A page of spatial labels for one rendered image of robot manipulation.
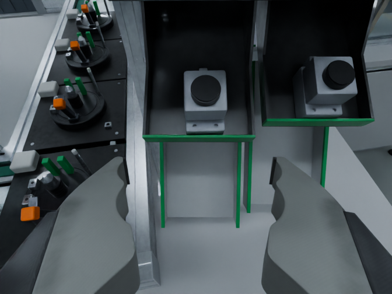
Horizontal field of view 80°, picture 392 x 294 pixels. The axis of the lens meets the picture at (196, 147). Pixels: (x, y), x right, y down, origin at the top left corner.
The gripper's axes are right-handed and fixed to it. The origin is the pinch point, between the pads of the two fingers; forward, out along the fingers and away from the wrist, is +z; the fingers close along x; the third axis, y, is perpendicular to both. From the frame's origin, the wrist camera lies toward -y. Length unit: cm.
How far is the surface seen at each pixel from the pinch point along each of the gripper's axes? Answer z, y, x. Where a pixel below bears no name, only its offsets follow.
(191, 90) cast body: 11.7, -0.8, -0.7
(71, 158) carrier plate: 35, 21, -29
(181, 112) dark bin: 17.1, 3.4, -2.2
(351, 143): 120, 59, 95
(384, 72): 95, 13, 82
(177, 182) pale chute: 23.6, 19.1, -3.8
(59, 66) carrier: 68, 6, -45
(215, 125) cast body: 13.5, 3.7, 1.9
